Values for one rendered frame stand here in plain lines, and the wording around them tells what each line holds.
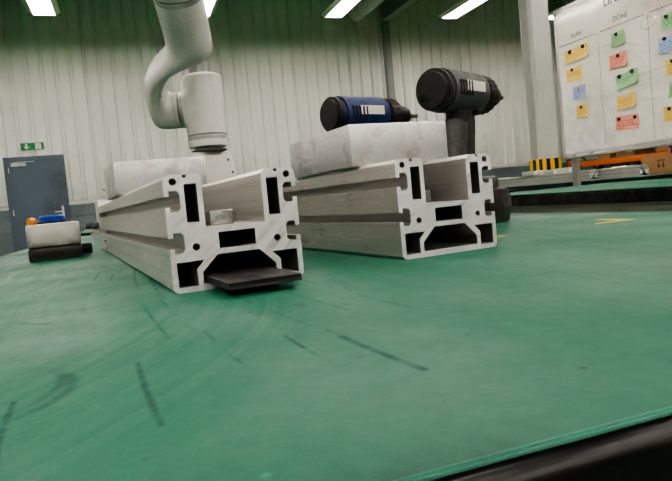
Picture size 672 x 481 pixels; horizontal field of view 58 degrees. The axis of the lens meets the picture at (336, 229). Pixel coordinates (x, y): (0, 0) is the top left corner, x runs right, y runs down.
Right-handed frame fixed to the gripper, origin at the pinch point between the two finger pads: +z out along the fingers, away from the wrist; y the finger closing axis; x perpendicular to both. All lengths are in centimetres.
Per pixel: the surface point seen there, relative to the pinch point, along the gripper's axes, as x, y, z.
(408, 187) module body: 86, 4, -3
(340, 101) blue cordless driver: 44.4, -10.9, -17.6
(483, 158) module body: 86, -5, -5
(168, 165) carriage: 54, 18, -9
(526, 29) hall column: -548, -604, -215
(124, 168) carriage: 54, 23, -9
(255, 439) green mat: 116, 27, 3
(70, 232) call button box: 22.3, 29.5, -1.2
